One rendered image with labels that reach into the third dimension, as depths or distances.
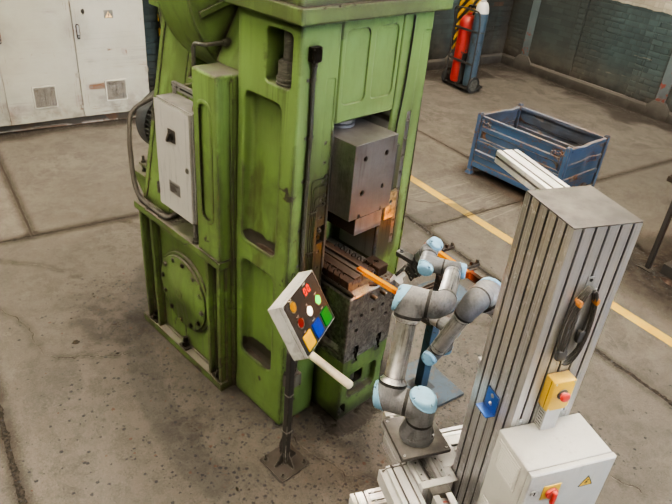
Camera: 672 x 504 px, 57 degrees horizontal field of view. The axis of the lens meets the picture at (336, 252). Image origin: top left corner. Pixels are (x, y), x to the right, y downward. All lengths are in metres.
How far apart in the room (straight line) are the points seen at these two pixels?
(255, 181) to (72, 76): 5.00
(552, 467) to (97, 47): 6.83
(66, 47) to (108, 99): 0.74
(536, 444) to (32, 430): 2.81
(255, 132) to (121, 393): 1.89
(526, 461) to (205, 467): 1.97
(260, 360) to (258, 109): 1.49
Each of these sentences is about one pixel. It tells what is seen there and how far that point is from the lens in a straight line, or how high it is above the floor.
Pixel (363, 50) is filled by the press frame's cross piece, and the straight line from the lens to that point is 2.97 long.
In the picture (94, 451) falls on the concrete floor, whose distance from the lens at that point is 3.84.
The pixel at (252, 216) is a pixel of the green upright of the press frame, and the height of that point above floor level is 1.24.
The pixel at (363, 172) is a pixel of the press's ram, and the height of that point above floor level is 1.62.
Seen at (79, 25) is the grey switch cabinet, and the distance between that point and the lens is 7.86.
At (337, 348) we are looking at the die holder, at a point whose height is 0.53.
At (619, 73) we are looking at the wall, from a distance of 11.15.
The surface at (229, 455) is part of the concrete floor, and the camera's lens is 3.71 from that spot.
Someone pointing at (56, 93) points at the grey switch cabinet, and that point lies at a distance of 7.97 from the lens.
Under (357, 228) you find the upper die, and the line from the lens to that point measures 3.14.
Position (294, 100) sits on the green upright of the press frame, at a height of 1.98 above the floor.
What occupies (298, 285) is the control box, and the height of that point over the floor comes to 1.20.
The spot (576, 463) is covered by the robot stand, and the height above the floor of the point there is 1.23.
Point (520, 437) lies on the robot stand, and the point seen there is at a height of 1.23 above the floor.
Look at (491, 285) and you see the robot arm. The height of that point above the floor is 1.31.
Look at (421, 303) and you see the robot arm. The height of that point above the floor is 1.40.
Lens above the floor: 2.83
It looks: 31 degrees down
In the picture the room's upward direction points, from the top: 5 degrees clockwise
